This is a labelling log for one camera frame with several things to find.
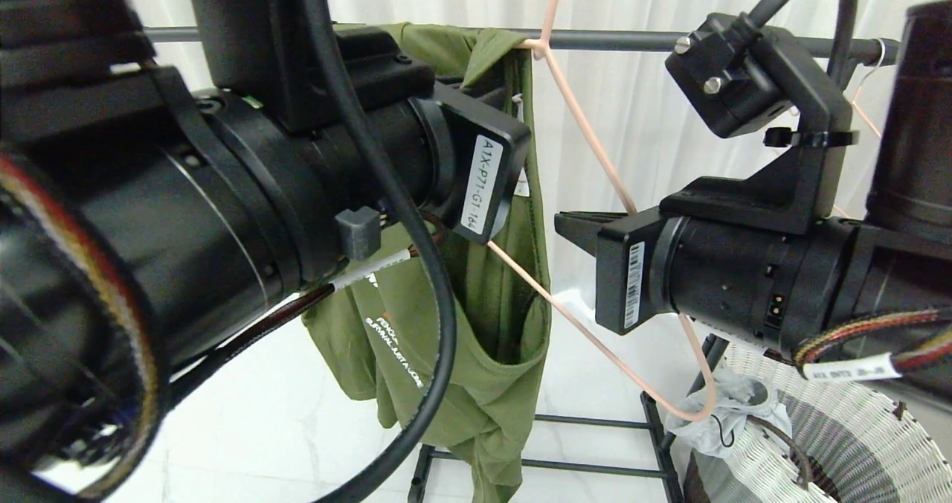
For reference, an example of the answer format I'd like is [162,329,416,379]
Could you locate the green long-sleeved shirt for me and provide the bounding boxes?
[301,23,553,503]

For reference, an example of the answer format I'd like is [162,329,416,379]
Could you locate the pale grey shorts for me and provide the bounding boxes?
[666,369,793,459]

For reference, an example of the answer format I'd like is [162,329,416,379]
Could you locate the pink clothes hanger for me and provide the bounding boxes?
[487,0,718,422]
[832,38,887,220]

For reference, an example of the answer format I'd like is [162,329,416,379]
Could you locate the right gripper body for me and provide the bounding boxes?
[595,207,856,355]

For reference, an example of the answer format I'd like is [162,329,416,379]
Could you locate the white laundry basket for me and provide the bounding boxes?
[681,339,952,503]

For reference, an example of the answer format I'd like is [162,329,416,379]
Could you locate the white curtain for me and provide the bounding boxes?
[112,0,952,318]

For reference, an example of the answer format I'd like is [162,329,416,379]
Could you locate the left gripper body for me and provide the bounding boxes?
[152,86,533,366]

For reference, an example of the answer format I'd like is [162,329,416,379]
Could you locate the black clothes rack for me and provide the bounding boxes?
[145,25,902,503]

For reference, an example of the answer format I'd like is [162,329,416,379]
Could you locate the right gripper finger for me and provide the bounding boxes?
[554,210,648,257]

